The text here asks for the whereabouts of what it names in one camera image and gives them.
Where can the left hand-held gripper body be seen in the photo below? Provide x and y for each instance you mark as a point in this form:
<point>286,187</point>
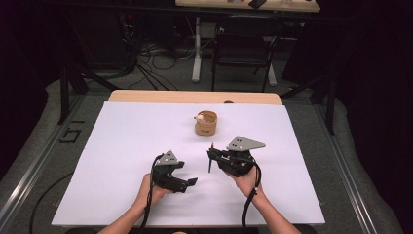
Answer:
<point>167,159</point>

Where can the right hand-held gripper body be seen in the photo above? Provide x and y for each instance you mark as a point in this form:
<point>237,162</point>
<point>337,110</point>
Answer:
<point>242,144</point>

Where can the black pencil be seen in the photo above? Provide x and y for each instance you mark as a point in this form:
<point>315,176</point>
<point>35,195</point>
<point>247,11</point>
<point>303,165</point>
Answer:
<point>210,167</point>

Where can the round wooden pen holder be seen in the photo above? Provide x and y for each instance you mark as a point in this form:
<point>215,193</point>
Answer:
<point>206,129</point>

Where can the person's left hand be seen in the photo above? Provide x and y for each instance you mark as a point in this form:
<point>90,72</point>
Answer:
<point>151,193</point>

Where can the person's right hand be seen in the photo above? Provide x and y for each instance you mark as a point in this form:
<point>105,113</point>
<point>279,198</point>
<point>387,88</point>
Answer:
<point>248,185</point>

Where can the small pale figurine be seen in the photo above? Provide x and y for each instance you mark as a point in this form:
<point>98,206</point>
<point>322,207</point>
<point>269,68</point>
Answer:
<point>200,118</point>

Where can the white board sheet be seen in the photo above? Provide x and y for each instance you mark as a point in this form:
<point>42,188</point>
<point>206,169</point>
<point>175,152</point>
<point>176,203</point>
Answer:
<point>130,146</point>

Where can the dark table grommet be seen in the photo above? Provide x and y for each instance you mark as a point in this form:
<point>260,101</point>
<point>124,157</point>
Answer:
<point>228,102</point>

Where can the white table leg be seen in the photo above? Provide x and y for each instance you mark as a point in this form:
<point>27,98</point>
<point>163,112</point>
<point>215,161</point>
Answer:
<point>272,79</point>
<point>196,58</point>

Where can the black folding chair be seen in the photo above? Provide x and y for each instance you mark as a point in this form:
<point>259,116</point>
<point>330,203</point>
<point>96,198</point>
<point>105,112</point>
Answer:
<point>242,48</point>

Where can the black metal stand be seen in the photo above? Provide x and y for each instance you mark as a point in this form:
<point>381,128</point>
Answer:
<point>330,107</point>
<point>64,97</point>

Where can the black device on table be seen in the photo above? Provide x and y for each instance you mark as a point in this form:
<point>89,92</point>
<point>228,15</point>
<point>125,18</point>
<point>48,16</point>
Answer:
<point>257,3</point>

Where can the wooden background table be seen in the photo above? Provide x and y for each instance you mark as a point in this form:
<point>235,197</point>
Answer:
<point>279,6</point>

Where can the aluminium floor rail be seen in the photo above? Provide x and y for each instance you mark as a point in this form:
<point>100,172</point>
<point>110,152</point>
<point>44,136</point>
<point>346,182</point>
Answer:
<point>39,156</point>
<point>345,172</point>

